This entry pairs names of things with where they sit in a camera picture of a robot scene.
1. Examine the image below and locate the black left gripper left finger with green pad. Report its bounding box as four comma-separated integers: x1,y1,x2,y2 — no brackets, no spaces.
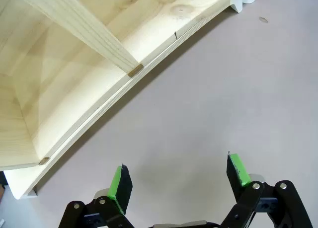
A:
58,164,136,228

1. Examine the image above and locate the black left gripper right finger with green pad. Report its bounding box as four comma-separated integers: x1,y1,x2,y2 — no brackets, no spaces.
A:
220,151,314,228

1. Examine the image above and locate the light wooden shelf box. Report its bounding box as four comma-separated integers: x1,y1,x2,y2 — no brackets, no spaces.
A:
0,0,240,171

